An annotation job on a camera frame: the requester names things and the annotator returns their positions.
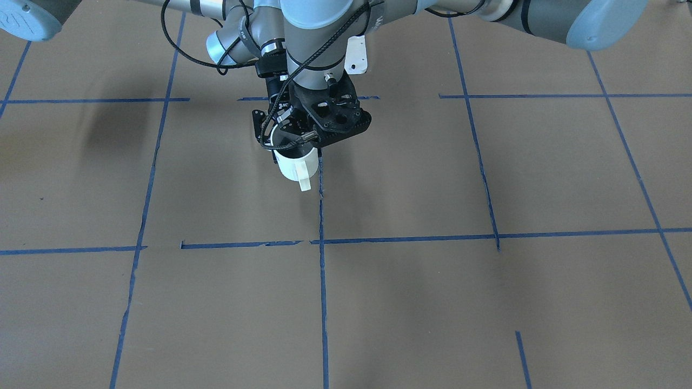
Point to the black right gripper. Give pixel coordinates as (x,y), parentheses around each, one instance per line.
(283,93)

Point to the white ribbed HOME mug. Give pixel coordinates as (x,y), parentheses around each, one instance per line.
(299,164)

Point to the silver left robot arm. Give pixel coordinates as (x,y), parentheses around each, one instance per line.
(317,32)

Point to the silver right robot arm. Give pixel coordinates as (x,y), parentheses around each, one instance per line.
(249,34)

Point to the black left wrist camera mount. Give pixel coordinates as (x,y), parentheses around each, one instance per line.
(335,113)

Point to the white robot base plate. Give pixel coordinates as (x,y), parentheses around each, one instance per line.
(356,58)

